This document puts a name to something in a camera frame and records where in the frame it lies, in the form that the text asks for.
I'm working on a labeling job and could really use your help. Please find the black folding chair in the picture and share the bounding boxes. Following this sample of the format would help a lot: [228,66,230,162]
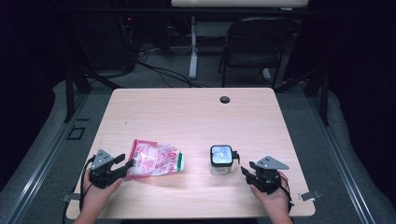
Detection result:
[218,16,302,90]

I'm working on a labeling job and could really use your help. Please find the grey tape strip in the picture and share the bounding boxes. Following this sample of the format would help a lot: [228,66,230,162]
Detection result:
[61,192,81,203]
[297,189,322,203]

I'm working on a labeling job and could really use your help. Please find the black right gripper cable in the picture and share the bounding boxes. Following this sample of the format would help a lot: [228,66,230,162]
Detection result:
[279,176,295,213]

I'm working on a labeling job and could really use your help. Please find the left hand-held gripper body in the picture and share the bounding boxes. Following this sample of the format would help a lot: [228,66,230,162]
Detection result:
[88,148,124,189]

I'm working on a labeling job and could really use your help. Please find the white desk leg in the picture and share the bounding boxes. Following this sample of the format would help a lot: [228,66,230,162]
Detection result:
[188,15,200,80]

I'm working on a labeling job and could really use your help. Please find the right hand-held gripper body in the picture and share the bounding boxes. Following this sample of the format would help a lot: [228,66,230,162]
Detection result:
[245,156,290,196]

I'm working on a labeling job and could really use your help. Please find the black floor cables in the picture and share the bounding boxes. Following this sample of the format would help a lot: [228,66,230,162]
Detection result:
[135,59,207,89]

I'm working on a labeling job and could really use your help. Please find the clear jar with black lid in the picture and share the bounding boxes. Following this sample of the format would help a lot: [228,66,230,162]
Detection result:
[209,144,241,176]

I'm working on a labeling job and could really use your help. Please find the white block on floor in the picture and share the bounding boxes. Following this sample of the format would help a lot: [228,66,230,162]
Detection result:
[261,67,273,82]

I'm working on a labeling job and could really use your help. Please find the person's left hand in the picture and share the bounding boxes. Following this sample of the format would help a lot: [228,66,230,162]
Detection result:
[78,169,123,216]

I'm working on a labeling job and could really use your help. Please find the grey metal floor rail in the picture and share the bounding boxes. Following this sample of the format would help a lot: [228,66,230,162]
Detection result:
[305,92,378,224]
[2,92,92,224]

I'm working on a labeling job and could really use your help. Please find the person's right hand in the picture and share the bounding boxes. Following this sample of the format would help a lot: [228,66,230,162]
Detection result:
[249,172,292,219]

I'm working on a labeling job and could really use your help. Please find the black equipment with red light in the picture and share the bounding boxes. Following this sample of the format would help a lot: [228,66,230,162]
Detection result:
[64,11,138,72]

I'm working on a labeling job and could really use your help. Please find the pink printed plastic bag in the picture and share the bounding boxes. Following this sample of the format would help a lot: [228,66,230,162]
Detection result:
[125,138,187,182]

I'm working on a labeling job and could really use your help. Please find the black metal stand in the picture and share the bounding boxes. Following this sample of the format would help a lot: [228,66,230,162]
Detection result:
[275,66,332,127]
[63,66,121,123]

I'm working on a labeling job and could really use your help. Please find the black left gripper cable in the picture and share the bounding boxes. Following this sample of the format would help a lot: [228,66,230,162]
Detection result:
[78,156,96,213]

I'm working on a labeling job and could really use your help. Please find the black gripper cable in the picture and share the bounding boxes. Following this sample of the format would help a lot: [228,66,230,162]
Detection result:
[78,156,96,213]
[279,176,295,213]

